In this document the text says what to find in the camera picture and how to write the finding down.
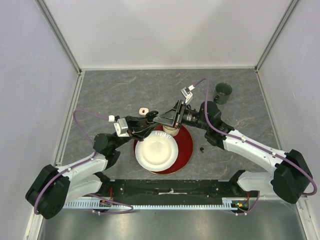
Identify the slotted cable duct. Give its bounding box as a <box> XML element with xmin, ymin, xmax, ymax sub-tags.
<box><xmin>63</xmin><ymin>197</ymin><xmax>244</xmax><ymax>211</ymax></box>

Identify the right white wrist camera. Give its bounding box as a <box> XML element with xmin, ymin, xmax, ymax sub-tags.
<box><xmin>180</xmin><ymin>85</ymin><xmax>195</xmax><ymax>105</ymax></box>

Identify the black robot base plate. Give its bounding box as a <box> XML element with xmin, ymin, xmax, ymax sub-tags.
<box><xmin>97</xmin><ymin>179</ymin><xmax>253</xmax><ymax>206</ymax></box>

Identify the red round tray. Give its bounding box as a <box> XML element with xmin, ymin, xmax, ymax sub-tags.
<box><xmin>133</xmin><ymin>125</ymin><xmax>194</xmax><ymax>175</ymax></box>

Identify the aluminium frame post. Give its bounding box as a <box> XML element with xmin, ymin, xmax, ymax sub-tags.
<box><xmin>254</xmin><ymin>0</ymin><xmax>301</xmax><ymax>73</ymax></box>
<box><xmin>34</xmin><ymin>0</ymin><xmax>83</xmax><ymax>76</ymax></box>

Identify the dark green mug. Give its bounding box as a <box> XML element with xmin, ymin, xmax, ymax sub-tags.
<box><xmin>213</xmin><ymin>82</ymin><xmax>233</xmax><ymax>105</ymax></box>

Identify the right aluminium frame post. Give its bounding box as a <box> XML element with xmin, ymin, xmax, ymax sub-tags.
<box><xmin>254</xmin><ymin>0</ymin><xmax>301</xmax><ymax>73</ymax></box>

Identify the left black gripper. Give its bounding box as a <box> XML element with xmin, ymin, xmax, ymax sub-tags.
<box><xmin>112</xmin><ymin>115</ymin><xmax>159</xmax><ymax>150</ymax></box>

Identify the pink earbud charging case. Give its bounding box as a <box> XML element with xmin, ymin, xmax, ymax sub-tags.
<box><xmin>138</xmin><ymin>107</ymin><xmax>149</xmax><ymax>116</ymax></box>

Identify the white ceramic plate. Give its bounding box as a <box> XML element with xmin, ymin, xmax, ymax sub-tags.
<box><xmin>134</xmin><ymin>130</ymin><xmax>179</xmax><ymax>172</ymax></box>

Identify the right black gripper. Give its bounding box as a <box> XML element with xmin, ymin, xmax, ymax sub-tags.
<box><xmin>153</xmin><ymin>99</ymin><xmax>210</xmax><ymax>131</ymax></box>

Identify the black earbud charging case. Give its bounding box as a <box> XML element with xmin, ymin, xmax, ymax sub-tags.
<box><xmin>145</xmin><ymin>110</ymin><xmax>159</xmax><ymax>124</ymax></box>

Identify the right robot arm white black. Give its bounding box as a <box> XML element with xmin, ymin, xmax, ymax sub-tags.
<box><xmin>153</xmin><ymin>101</ymin><xmax>317</xmax><ymax>204</ymax></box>

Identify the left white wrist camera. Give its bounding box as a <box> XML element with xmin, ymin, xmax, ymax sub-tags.
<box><xmin>108</xmin><ymin>115</ymin><xmax>130</xmax><ymax>137</ymax></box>

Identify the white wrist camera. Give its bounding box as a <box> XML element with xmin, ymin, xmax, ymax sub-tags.
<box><xmin>108</xmin><ymin>115</ymin><xmax>130</xmax><ymax>137</ymax></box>
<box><xmin>180</xmin><ymin>85</ymin><xmax>195</xmax><ymax>105</ymax></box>

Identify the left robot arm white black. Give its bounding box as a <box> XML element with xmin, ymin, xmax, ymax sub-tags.
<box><xmin>25</xmin><ymin>111</ymin><xmax>159</xmax><ymax>220</ymax></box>

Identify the left aluminium frame post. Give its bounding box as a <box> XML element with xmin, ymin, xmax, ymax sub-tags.
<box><xmin>34</xmin><ymin>0</ymin><xmax>83</xmax><ymax>76</ymax></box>

